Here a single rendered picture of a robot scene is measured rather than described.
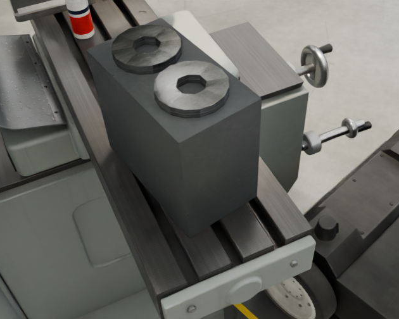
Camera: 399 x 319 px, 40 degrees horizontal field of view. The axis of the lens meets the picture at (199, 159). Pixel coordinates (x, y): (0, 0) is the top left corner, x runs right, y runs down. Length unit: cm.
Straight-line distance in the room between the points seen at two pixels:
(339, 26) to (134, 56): 221
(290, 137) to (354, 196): 22
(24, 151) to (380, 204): 77
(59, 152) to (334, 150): 133
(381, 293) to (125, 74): 73
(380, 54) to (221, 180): 206
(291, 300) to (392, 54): 166
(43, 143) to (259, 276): 53
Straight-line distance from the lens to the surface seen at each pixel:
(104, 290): 152
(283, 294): 130
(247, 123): 65
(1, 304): 136
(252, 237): 74
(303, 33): 277
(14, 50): 123
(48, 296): 146
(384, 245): 125
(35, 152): 109
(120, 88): 69
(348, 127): 148
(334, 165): 214
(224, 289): 73
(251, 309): 132
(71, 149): 111
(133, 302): 158
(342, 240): 119
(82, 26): 108
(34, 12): 119
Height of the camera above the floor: 158
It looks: 48 degrees down
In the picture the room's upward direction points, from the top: 4 degrees counter-clockwise
